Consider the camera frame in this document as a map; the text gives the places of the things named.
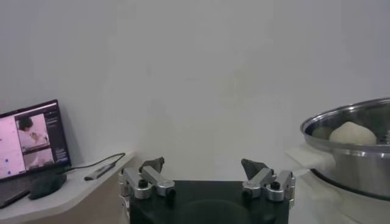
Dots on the white side table with mouse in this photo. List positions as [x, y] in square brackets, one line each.
[76, 194]

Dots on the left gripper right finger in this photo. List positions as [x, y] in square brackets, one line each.
[265, 181]

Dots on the black computer mouse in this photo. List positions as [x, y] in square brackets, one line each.
[47, 185]

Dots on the grey usb hub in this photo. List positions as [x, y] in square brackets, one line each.
[99, 172]

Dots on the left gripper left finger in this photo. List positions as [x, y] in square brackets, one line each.
[150, 182]

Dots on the white steamed baozi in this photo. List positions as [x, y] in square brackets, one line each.
[353, 135]

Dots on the perforated steel steamer basket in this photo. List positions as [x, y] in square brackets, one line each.
[359, 170]

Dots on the black laptop beside mouse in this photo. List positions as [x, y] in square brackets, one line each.
[33, 137]

